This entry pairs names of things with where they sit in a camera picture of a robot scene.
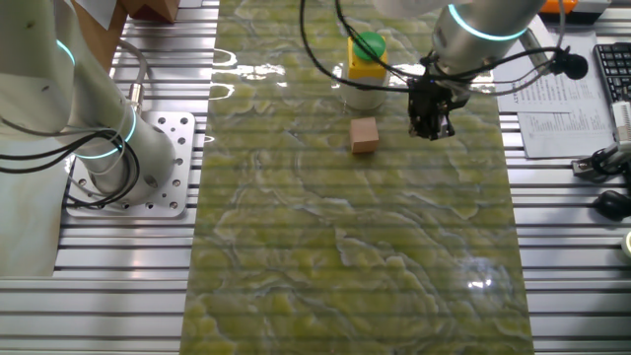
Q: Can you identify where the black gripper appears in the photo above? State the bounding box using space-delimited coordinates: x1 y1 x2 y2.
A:
407 78 469 142

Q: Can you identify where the orange plastic object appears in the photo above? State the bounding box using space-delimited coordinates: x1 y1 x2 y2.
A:
538 0 579 15

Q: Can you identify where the small wooden cube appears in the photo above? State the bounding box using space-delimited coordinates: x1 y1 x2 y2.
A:
349 116 381 155

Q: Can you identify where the white tape roll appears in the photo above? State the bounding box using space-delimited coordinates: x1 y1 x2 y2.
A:
339 63 390 111

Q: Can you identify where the yellow box with green button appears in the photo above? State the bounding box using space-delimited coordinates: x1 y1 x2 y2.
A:
347 31 389 82

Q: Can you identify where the green marble pattern mat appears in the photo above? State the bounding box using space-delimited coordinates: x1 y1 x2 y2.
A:
179 0 536 355

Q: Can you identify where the black round knob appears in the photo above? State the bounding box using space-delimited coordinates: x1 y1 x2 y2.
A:
550 46 590 82

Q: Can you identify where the black keyboard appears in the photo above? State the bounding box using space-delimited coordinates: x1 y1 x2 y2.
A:
594 42 631 106

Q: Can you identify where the brown maroon Costa paper bag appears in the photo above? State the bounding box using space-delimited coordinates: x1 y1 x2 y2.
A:
119 0 181 25

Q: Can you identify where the large brown cardboard board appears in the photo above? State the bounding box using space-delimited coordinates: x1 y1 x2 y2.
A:
71 0 130 73

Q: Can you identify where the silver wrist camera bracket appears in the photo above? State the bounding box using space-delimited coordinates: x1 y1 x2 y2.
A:
518 27 554 76

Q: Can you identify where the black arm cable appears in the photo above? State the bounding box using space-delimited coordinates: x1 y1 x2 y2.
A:
298 0 568 98

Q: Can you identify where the silver ribbed camera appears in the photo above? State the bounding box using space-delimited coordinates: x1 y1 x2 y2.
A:
610 100 631 145

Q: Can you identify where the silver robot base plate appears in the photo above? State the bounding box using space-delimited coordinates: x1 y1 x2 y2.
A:
64 110 197 219

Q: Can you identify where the grey metal cable conduit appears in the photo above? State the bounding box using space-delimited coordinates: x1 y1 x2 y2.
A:
115 37 150 113

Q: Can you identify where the black base cable bundle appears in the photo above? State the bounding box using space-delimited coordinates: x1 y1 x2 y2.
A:
0 126 142 209

